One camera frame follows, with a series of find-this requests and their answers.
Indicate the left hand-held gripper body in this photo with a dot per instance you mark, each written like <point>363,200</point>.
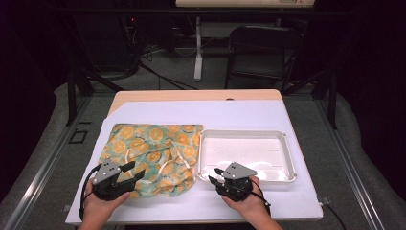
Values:
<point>107,172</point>

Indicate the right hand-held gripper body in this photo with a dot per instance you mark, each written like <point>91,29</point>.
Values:
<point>237,179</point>

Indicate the white plastic tray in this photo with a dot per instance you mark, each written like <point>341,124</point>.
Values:
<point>245,150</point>

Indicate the person's right hand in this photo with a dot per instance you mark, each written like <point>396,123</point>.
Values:
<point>252,207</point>

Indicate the person's left hand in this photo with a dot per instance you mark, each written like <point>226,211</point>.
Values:
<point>95,209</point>

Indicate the white table sheet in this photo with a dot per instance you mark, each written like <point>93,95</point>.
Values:
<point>207,111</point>

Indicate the black metal stand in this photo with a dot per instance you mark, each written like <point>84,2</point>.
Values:
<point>333,102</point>
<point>71,96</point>

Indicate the white desk leg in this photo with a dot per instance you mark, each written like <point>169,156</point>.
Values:
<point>198,64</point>

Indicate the black folding chair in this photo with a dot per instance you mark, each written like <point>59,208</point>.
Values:
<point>265,64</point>

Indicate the beige desk top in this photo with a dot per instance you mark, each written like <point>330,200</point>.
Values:
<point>242,3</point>

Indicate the aluminium floor rail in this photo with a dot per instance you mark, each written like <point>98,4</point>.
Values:
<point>48,166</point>
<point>351,166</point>

